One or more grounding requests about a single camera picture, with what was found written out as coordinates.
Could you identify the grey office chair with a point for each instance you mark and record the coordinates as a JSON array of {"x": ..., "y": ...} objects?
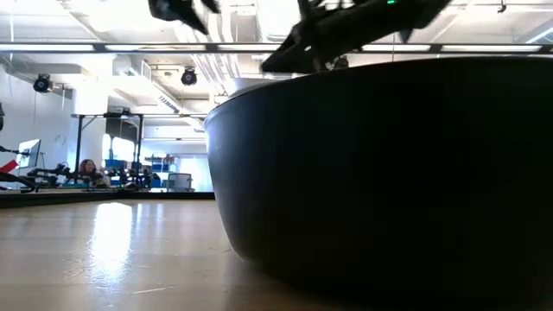
[{"x": 179, "y": 182}]

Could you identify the blue storage bin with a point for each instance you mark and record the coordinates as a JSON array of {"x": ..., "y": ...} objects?
[
  {"x": 160, "y": 166},
  {"x": 116, "y": 163}
]

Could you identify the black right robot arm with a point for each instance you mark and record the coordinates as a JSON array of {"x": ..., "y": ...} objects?
[{"x": 419, "y": 13}]

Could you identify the background black robot arm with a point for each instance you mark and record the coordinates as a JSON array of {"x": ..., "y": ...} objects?
[{"x": 47, "y": 175}]

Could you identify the black hanging spotlight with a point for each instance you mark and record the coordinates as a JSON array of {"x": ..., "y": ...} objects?
[
  {"x": 341, "y": 63},
  {"x": 42, "y": 83},
  {"x": 188, "y": 77}
]

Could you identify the white ceiling air duct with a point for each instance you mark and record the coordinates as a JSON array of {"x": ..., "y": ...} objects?
[{"x": 134, "y": 69}]

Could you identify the dark grey bowl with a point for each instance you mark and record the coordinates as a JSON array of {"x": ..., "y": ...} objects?
[{"x": 367, "y": 173}]

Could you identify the black metal rack frame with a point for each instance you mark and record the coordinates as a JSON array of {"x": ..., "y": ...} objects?
[{"x": 79, "y": 147}]

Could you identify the person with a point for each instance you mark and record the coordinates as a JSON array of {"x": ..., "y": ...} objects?
[{"x": 88, "y": 169}]

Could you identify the computer monitor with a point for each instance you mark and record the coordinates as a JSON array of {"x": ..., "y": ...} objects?
[{"x": 29, "y": 153}]

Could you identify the red object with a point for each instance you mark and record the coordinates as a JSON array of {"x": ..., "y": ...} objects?
[{"x": 8, "y": 166}]

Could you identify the black aluminium table frame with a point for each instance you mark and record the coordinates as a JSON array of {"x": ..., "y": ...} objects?
[{"x": 86, "y": 198}]

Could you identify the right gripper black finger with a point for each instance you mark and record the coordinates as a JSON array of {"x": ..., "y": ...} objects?
[
  {"x": 290, "y": 43},
  {"x": 294, "y": 62}
]

